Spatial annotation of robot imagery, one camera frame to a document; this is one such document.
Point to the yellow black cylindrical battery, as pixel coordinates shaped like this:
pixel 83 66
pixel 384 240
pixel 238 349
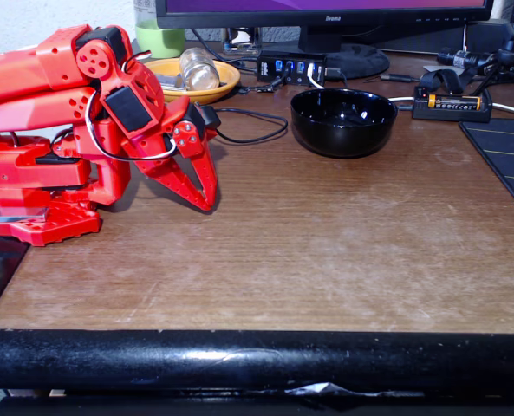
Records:
pixel 453 102

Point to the small metallic box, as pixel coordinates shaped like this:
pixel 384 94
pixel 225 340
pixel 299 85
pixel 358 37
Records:
pixel 172 82

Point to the black flashlight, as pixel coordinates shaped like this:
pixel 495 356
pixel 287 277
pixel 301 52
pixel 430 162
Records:
pixel 464 58

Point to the green plastic bottle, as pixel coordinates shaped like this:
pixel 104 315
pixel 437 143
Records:
pixel 159 41

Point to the black box device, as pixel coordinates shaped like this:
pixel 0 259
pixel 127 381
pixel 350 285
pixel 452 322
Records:
pixel 486 37

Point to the clear glass jar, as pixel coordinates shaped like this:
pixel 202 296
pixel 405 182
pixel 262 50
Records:
pixel 199 69

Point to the black glossy bowl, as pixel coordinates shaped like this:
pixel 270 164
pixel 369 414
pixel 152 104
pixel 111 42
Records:
pixel 343 125

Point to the metal clamp bar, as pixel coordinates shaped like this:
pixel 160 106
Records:
pixel 14 214

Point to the black mat with yellow lines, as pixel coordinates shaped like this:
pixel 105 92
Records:
pixel 508 151

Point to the black battery charger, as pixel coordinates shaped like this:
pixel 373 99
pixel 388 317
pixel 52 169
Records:
pixel 451 115

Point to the yellow shallow bowl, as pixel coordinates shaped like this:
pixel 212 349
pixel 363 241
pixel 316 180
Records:
pixel 224 89

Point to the black computer monitor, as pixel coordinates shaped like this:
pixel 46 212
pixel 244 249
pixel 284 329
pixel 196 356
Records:
pixel 326 19

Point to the black USB hub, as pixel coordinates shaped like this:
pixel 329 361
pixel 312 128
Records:
pixel 267 69

